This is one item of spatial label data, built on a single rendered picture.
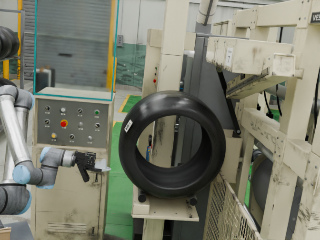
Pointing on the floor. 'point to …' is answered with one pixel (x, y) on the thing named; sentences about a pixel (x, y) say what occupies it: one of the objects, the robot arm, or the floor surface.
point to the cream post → (162, 160)
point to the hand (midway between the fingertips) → (108, 170)
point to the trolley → (12, 49)
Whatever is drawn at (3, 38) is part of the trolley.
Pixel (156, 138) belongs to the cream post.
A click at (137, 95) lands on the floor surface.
